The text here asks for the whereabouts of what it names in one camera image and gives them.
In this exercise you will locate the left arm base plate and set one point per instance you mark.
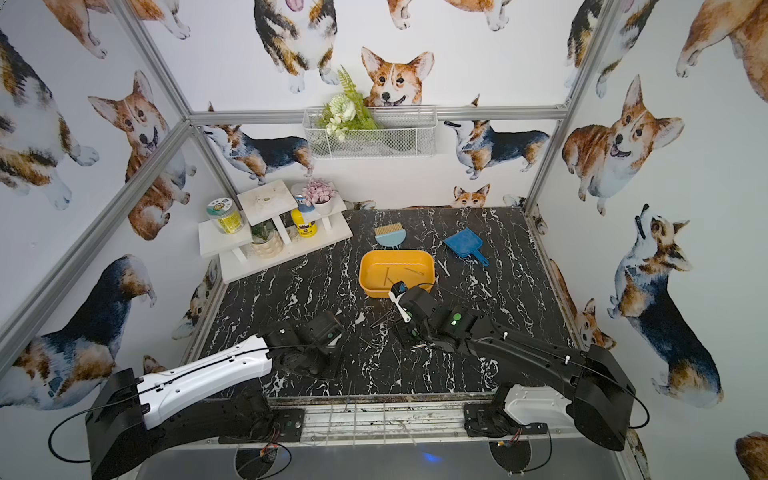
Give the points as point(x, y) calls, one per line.
point(281, 425)

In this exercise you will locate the white wire wall basket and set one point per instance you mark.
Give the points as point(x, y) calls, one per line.
point(399, 132)

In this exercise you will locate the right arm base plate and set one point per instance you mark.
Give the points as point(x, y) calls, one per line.
point(485, 420)

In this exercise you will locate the small blue hand brush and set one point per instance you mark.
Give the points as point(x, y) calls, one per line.
point(391, 235)

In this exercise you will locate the yellow toy bottle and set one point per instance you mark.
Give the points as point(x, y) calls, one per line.
point(305, 228)

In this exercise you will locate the green lidded glass jar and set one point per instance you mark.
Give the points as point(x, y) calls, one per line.
point(225, 215)

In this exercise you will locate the small plant in woven pot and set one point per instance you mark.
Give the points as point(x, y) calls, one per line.
point(266, 240)

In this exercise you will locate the blue plastic dustpan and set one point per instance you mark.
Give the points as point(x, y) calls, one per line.
point(466, 243)

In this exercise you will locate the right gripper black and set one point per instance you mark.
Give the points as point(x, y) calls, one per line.
point(411, 309)

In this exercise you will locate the pink flowers in white pot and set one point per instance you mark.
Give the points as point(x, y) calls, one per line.
point(319, 194)

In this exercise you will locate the yellow plastic storage box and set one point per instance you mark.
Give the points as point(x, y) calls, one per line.
point(381, 269)

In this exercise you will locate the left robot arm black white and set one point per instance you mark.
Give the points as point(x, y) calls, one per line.
point(135, 417)

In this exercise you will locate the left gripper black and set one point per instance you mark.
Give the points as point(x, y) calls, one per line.
point(327, 334)

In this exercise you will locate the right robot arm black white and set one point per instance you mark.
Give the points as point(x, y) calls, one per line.
point(600, 397)

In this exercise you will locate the green white artificial flowers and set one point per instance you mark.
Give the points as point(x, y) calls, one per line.
point(346, 113)

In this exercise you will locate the white tiered display shelf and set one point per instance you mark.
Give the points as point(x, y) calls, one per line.
point(269, 202)

